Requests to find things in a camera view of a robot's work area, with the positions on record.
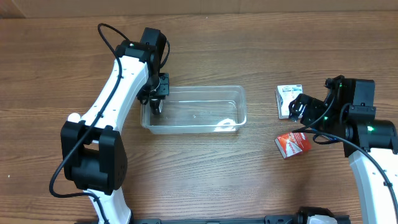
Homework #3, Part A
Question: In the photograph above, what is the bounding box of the orange Redoxon tube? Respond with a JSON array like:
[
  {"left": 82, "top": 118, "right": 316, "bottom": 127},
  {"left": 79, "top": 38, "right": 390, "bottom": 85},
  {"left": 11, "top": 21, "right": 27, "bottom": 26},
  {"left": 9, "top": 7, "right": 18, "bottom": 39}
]
[{"left": 67, "top": 113, "right": 81, "bottom": 123}]

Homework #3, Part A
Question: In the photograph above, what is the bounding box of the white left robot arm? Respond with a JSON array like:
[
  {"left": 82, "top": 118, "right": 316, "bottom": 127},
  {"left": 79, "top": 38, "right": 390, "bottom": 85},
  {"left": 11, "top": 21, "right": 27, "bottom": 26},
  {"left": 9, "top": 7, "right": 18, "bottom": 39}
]
[{"left": 49, "top": 27, "right": 170, "bottom": 223}]

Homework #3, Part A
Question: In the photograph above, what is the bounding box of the clear plastic container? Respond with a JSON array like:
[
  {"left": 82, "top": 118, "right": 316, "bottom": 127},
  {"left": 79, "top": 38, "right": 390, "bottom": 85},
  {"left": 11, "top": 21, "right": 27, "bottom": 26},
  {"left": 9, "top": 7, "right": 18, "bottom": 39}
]
[{"left": 141, "top": 85, "right": 247, "bottom": 134}]

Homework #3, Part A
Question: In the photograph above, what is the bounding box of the white medicine box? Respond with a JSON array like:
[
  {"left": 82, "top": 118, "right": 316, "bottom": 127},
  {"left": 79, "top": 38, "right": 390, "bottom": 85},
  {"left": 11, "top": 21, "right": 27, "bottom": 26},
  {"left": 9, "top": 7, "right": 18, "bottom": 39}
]
[{"left": 275, "top": 85, "right": 303, "bottom": 119}]

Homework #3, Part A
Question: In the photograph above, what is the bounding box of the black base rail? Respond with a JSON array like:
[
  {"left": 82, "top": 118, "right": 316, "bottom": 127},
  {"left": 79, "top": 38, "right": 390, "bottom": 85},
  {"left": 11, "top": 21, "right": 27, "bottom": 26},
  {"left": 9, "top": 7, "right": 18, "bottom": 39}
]
[{"left": 131, "top": 207, "right": 351, "bottom": 224}]

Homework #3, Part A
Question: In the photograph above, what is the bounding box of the red medicine box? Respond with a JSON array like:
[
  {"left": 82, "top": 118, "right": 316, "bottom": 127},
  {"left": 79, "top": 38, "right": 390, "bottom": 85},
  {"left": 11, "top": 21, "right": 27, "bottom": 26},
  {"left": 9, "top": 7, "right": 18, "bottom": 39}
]
[{"left": 275, "top": 133, "right": 312, "bottom": 159}]

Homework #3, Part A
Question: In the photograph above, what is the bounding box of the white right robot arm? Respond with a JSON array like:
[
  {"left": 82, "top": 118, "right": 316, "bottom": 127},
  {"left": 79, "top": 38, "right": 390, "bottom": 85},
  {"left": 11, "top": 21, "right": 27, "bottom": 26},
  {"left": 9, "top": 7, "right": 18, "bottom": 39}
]
[{"left": 289, "top": 75, "right": 397, "bottom": 223}]

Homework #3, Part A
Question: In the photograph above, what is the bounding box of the dark bottle white cap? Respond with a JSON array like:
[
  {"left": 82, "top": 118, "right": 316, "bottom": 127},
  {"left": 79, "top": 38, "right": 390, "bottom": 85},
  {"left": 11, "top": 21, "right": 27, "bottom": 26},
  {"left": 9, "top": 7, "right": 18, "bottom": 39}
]
[{"left": 150, "top": 99, "right": 163, "bottom": 116}]

